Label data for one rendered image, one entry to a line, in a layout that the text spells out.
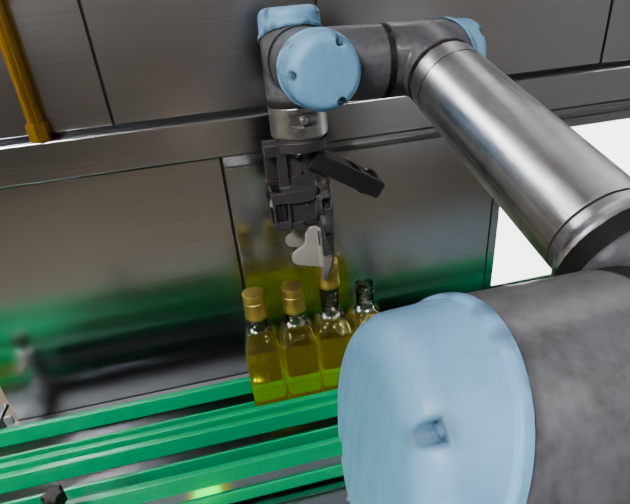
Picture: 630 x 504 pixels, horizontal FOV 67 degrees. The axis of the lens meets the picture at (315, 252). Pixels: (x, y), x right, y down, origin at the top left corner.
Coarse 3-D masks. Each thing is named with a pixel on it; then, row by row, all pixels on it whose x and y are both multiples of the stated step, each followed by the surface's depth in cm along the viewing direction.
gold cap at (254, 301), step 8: (248, 288) 73; (256, 288) 73; (248, 296) 71; (256, 296) 71; (264, 296) 72; (248, 304) 71; (256, 304) 71; (264, 304) 73; (248, 312) 72; (256, 312) 72; (264, 312) 73; (248, 320) 73; (256, 320) 73
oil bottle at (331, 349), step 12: (324, 324) 76; (336, 324) 76; (348, 324) 77; (324, 336) 76; (336, 336) 76; (348, 336) 77; (324, 348) 77; (336, 348) 77; (324, 360) 78; (336, 360) 78; (324, 372) 79; (336, 372) 80; (324, 384) 81; (336, 384) 81
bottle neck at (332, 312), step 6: (336, 288) 75; (324, 294) 74; (330, 294) 74; (336, 294) 75; (324, 300) 75; (330, 300) 74; (336, 300) 75; (324, 306) 75; (330, 306) 75; (336, 306) 75; (324, 312) 76; (330, 312) 76; (336, 312) 76; (330, 318) 76
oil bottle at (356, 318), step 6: (354, 306) 79; (348, 312) 79; (354, 312) 78; (360, 312) 77; (366, 312) 77; (372, 312) 77; (378, 312) 77; (348, 318) 79; (354, 318) 77; (360, 318) 77; (366, 318) 77; (354, 324) 77; (360, 324) 76; (354, 330) 77
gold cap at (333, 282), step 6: (336, 258) 73; (336, 264) 72; (318, 270) 72; (336, 270) 72; (318, 276) 73; (330, 276) 72; (336, 276) 73; (318, 282) 74; (324, 282) 73; (330, 282) 73; (336, 282) 73; (324, 288) 73; (330, 288) 73
